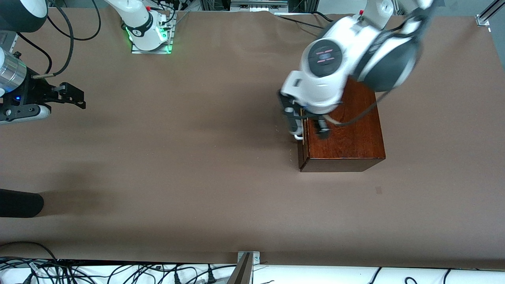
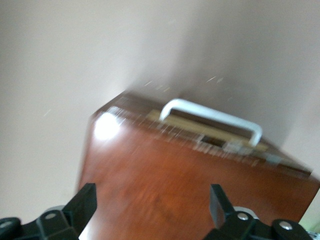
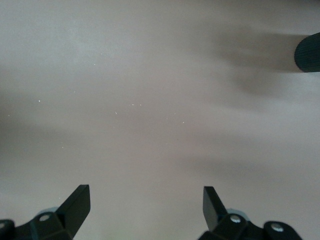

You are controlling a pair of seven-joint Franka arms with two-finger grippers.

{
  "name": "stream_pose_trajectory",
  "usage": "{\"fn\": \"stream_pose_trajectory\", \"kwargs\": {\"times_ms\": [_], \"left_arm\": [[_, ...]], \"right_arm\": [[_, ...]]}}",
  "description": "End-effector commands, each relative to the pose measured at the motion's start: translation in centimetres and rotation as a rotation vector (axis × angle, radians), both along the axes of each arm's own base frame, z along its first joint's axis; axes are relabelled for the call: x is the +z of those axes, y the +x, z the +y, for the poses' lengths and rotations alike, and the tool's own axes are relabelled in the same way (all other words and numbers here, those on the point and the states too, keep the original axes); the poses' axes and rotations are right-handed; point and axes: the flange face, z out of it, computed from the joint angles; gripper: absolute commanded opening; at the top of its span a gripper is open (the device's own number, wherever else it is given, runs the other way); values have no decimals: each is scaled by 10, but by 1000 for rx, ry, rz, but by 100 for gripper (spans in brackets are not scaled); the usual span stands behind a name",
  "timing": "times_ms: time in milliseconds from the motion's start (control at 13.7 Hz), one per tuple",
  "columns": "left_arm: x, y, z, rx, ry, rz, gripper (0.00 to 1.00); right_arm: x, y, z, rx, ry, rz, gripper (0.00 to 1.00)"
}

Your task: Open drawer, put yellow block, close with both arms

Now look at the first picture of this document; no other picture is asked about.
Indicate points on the paper table cover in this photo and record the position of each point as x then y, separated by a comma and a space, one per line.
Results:
177, 177

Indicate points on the aluminium corner profile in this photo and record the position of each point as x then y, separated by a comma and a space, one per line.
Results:
487, 14
8, 39

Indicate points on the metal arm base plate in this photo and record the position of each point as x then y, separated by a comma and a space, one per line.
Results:
170, 39

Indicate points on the dark metal bar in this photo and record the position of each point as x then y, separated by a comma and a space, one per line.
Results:
241, 272

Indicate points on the dark brown wooden cabinet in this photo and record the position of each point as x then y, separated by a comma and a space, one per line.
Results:
347, 142

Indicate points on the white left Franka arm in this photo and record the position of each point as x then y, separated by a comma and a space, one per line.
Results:
367, 51

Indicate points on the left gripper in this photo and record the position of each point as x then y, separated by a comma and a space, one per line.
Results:
321, 127

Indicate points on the grey equipment box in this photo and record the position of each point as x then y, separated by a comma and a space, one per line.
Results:
258, 4

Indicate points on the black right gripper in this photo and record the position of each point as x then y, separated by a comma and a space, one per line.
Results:
30, 96

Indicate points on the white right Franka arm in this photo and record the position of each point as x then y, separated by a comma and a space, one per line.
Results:
138, 19

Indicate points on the small metal bracket plate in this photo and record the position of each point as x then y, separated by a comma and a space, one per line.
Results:
256, 257

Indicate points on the black rounded object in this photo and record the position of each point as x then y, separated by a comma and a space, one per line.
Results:
19, 203

